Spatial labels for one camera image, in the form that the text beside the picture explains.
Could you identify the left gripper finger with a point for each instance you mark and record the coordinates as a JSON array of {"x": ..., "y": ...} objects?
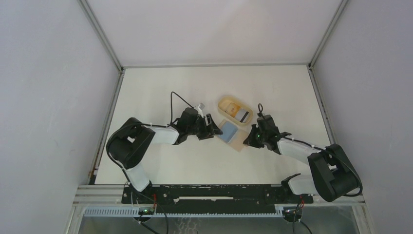
[
  {"x": 205, "y": 133},
  {"x": 211, "y": 127}
]

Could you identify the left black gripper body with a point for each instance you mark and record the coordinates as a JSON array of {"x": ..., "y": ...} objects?
[{"x": 193, "y": 130}]

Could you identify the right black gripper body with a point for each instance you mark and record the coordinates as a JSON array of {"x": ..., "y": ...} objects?
[{"x": 263, "y": 137}]

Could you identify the beige leather card holder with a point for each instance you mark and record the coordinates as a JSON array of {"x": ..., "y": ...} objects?
[{"x": 237, "y": 141}]

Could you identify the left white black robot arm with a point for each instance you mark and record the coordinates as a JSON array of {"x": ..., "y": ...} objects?
[{"x": 127, "y": 146}]

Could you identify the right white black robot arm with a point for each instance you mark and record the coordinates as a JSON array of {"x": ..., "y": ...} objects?
[{"x": 332, "y": 175}]

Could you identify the beige oval plastic tray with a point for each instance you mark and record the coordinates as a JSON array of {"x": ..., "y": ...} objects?
[{"x": 223, "y": 103}]

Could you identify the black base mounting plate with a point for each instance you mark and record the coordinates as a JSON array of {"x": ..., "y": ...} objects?
[{"x": 214, "y": 199}]

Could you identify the right circuit board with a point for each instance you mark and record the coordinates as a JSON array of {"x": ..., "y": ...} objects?
[{"x": 292, "y": 212}]

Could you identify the left green circuit board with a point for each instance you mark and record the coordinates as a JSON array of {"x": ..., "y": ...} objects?
[{"x": 146, "y": 211}]

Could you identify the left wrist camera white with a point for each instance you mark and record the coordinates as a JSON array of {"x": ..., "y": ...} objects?
[{"x": 200, "y": 108}]

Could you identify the aluminium front frame rail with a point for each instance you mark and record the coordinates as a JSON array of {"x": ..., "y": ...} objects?
[{"x": 111, "y": 194}]

